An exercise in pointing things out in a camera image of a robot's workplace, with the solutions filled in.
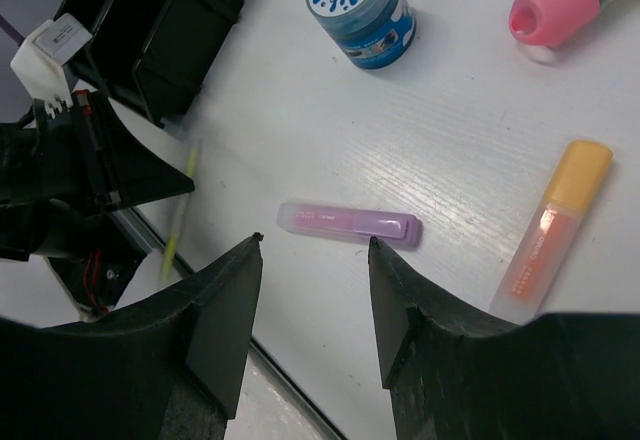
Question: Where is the purple highlighter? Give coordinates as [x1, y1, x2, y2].
[276, 202, 423, 250]

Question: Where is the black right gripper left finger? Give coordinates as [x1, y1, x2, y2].
[1, 233, 263, 439]

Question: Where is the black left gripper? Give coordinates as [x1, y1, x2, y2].
[1, 90, 195, 262]

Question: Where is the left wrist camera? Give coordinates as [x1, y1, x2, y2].
[10, 13, 93, 108]

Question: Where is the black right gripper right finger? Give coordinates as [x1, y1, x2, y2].
[368, 239, 639, 439]

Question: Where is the black compartment organizer tray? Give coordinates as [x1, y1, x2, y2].
[56, 0, 244, 125]

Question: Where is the thin yellow pen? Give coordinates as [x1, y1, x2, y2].
[158, 140, 202, 288]

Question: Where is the blue round tape container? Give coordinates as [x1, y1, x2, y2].
[306, 0, 416, 70]

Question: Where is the yellow orange highlighter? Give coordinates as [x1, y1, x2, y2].
[489, 140, 613, 324]

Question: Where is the pink marker tube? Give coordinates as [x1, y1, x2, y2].
[508, 0, 640, 64]

